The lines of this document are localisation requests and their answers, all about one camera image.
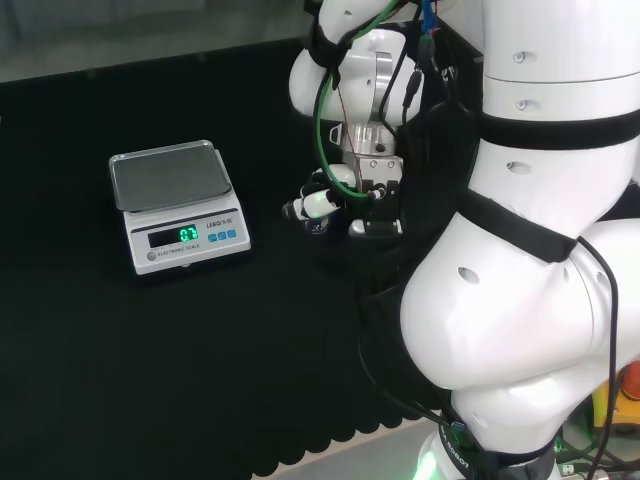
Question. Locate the black bench cloth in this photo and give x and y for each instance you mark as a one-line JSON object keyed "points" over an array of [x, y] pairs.
{"points": [[150, 375]]}

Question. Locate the yellow stop button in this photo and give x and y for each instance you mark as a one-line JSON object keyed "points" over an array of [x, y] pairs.
{"points": [[631, 395]]}

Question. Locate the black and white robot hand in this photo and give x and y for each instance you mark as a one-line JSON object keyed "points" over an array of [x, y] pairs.
{"points": [[380, 170]]}

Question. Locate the small clear glass beaker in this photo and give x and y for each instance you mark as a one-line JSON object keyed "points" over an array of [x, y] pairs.
{"points": [[320, 228]]}

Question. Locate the white electronic balance steel pan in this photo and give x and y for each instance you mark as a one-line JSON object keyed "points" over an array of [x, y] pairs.
{"points": [[170, 180]]}

